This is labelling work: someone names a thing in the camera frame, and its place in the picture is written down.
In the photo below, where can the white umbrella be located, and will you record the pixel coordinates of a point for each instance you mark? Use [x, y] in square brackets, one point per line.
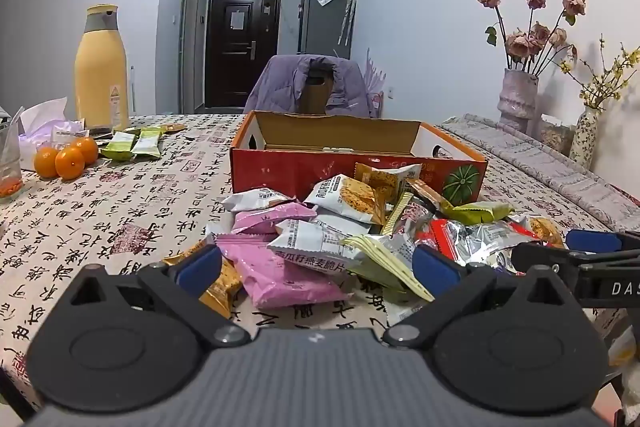
[348, 17]

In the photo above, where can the red cardboard box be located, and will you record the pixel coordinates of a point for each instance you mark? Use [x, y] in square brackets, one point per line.
[280, 172]

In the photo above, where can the yellow flower sprigs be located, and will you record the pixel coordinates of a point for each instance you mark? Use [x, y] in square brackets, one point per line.
[607, 82]

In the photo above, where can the wooden chair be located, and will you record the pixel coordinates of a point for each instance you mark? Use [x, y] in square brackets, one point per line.
[315, 99]

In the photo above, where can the pink ceramic vase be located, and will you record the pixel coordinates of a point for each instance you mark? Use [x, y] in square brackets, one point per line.
[517, 99]

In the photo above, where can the pile of mixed snack packets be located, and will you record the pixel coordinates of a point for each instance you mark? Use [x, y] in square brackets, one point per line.
[310, 247]

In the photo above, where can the purple puffer jacket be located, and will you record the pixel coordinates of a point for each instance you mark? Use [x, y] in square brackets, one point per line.
[280, 87]

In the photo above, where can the small floral vase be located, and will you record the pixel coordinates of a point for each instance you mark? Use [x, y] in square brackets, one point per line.
[584, 139]

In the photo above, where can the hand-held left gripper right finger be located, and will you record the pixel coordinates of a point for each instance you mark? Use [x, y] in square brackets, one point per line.
[435, 266]

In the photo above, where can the dried pink roses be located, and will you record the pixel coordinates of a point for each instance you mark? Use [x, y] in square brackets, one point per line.
[525, 42]

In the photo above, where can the dark brown entrance door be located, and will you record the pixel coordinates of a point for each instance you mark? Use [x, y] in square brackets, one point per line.
[240, 72]

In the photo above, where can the yellow thermos bottle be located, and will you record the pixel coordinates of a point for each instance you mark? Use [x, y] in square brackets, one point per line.
[100, 72]

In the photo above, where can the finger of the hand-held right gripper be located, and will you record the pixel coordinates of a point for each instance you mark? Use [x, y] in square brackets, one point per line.
[592, 240]
[542, 258]

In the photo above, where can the glass jar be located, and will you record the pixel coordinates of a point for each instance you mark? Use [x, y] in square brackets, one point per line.
[552, 134]

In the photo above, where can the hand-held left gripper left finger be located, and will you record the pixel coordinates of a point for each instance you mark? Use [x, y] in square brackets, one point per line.
[200, 268]

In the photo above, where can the green snack bar wrapper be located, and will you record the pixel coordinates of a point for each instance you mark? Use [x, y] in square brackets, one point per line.
[147, 142]
[117, 146]

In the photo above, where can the crumpled plastic bag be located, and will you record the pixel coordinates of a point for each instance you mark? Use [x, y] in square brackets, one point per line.
[45, 119]

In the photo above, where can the white paper notice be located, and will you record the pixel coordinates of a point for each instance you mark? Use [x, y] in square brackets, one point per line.
[237, 21]

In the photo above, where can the gold foil wrappers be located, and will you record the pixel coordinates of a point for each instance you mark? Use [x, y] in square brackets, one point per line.
[172, 127]

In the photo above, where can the cluttered storage rack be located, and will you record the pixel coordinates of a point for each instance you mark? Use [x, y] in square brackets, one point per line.
[376, 103]

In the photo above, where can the grey refrigerator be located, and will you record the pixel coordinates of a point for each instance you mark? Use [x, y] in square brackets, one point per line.
[320, 32]

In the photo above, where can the grey interior door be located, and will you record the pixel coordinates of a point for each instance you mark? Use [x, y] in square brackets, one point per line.
[189, 47]

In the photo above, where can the small orange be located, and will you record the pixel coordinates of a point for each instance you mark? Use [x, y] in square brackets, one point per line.
[88, 149]
[69, 163]
[46, 162]

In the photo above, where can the folded lilac quilt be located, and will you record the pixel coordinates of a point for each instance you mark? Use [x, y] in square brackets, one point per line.
[550, 172]

